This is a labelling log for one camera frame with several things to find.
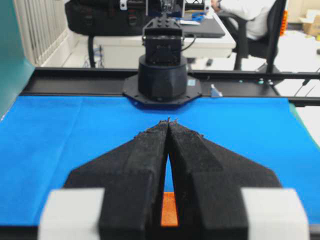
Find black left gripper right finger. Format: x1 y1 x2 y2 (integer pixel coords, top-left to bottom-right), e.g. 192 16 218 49
168 122 281 240

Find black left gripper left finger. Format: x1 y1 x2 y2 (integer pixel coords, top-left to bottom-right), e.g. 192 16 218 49
63 120 167 240

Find orange towel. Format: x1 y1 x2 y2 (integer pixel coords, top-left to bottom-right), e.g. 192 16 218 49
161 192 179 227

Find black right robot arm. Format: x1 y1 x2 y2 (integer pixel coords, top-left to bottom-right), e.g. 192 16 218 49
127 14 282 240

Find blue table cloth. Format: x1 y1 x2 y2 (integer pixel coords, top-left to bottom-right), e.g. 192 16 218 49
0 96 320 226

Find white desk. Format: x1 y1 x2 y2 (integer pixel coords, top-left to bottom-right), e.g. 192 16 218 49
94 13 236 63

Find black office chair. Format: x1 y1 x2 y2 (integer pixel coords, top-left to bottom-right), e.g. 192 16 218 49
216 0 287 73

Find black laptop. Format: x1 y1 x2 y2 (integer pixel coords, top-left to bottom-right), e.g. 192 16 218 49
180 18 226 38

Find green backdrop board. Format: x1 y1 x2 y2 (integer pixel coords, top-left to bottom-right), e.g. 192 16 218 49
0 0 35 119

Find black bag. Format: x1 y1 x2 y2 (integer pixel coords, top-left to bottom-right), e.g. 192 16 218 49
64 0 152 37

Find person in white shirt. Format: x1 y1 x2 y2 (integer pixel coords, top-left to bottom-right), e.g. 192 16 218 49
211 0 276 40

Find cardboard box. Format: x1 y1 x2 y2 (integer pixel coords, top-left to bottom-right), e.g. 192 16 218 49
299 9 320 37

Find black table rail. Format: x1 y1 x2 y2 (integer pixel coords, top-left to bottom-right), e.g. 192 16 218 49
21 67 320 107

